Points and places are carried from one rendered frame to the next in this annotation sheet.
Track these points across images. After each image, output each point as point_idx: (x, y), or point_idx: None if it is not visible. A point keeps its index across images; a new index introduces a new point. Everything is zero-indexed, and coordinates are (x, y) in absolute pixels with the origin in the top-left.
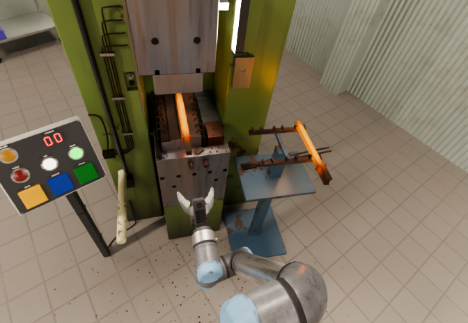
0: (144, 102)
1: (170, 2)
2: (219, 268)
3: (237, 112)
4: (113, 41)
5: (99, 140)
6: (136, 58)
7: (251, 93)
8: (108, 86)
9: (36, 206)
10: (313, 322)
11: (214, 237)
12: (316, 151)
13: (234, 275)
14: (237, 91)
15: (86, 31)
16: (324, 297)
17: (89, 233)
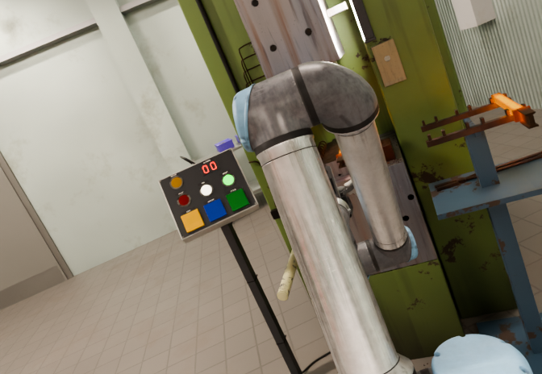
0: None
1: (274, 8)
2: None
3: (410, 121)
4: (253, 76)
5: (265, 196)
6: (263, 71)
7: (416, 88)
8: None
9: (194, 231)
10: (312, 76)
11: (344, 205)
12: (517, 103)
13: (383, 259)
14: (395, 91)
15: (231, 73)
16: (339, 68)
17: (267, 323)
